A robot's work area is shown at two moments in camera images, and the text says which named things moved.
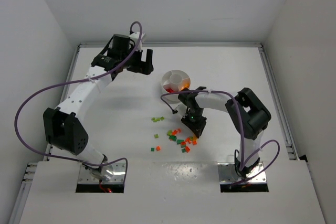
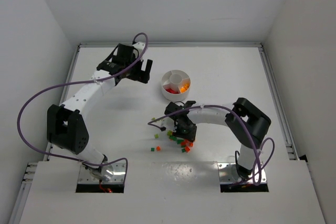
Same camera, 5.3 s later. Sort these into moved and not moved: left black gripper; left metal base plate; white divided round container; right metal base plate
Moved: left black gripper
Not moved: right metal base plate; white divided round container; left metal base plate
